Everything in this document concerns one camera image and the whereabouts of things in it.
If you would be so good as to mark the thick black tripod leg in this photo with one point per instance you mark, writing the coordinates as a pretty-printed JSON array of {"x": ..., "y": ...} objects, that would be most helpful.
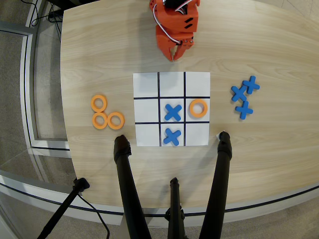
[
  {"x": 218, "y": 186},
  {"x": 128, "y": 186}
]

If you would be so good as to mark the grey metal floor frame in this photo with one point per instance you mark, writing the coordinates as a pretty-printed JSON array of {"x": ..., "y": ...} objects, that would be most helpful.
[{"x": 27, "y": 87}]

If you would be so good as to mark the black furniture base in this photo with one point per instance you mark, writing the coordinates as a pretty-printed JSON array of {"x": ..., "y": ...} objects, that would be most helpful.
[{"x": 72, "y": 3}]

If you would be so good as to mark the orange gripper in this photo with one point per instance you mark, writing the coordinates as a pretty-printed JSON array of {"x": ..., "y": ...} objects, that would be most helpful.
[{"x": 165, "y": 40}]

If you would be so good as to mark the short black tripod leg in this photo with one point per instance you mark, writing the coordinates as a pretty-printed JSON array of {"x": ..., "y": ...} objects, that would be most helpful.
[{"x": 175, "y": 211}]

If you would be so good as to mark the white tic-tac-toe paper board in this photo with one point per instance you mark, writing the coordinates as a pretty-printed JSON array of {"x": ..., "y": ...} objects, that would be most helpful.
[{"x": 147, "y": 109}]

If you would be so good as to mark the white tape piece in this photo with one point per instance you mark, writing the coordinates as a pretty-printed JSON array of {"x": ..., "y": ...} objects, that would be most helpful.
[{"x": 217, "y": 135}]

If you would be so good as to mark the blue cross piece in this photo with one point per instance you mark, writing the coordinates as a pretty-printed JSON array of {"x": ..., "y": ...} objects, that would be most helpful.
[
  {"x": 244, "y": 110},
  {"x": 238, "y": 93},
  {"x": 172, "y": 137},
  {"x": 173, "y": 112},
  {"x": 251, "y": 85}
]

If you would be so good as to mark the thin black stand leg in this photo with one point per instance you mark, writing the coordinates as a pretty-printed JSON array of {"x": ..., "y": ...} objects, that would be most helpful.
[{"x": 62, "y": 209}]

